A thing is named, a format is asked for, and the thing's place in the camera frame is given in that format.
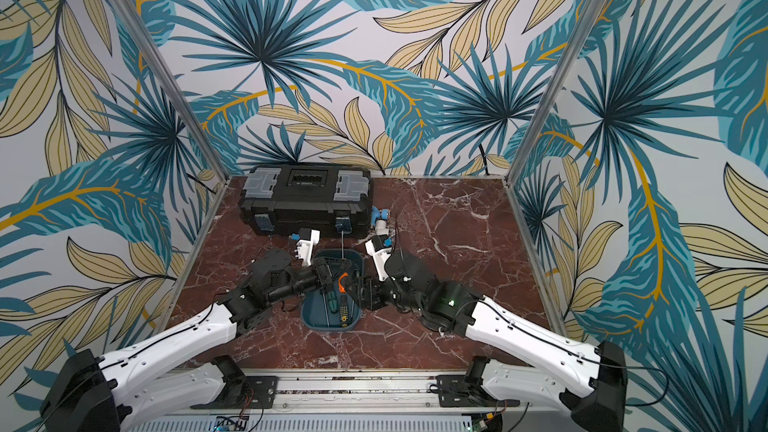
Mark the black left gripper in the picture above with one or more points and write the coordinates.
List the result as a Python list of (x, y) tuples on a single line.
[(324, 272)]

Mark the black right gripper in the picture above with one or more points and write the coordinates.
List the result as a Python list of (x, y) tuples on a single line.
[(372, 287)]

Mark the yellow-black dotted-grip screwdriver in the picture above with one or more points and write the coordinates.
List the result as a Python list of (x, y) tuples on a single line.
[(344, 314)]

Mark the green-black handled screwdriver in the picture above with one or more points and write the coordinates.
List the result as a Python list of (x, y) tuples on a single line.
[(331, 309)]

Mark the orange-black stubby screwdriver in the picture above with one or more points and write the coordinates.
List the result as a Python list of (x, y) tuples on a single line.
[(344, 274)]

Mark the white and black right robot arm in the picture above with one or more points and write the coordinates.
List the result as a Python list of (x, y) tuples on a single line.
[(588, 381)]

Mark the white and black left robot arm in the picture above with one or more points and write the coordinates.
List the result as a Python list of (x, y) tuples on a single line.
[(136, 384)]

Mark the teal plastic storage tray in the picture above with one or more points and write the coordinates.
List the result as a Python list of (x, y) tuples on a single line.
[(313, 307)]

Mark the blue valve fitting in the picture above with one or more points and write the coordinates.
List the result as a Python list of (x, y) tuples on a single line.
[(379, 215)]

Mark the black plastic toolbox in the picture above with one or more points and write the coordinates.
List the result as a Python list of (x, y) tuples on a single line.
[(282, 199)]

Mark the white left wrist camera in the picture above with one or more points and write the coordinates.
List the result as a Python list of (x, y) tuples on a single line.
[(306, 240)]

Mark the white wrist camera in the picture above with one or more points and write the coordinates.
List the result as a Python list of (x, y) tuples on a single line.
[(306, 240), (379, 249)]

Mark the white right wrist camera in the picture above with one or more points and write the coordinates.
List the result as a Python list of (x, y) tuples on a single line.
[(379, 249)]

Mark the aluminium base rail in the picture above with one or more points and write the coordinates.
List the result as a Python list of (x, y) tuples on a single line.
[(376, 400)]

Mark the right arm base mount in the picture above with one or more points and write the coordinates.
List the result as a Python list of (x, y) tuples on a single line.
[(474, 389)]

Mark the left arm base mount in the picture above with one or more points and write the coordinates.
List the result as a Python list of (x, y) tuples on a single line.
[(241, 390)]

